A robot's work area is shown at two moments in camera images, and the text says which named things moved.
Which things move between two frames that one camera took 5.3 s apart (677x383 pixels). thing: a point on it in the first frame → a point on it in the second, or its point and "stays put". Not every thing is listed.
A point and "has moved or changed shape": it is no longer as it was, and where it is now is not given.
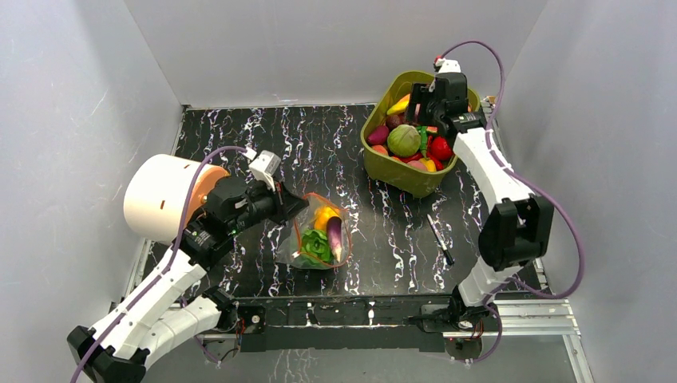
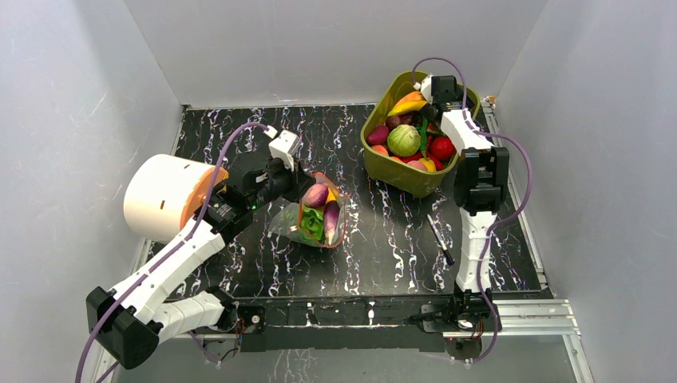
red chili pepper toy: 414,156 stays put
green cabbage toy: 404,140 stays put
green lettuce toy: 314,247 → 312,221
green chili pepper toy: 423,130 stays put
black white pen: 440,239 stays put
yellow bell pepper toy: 321,216 → 331,195
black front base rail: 338,323 stays put
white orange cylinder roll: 161,193 stays put
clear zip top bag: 318,238 has moved or changed shape
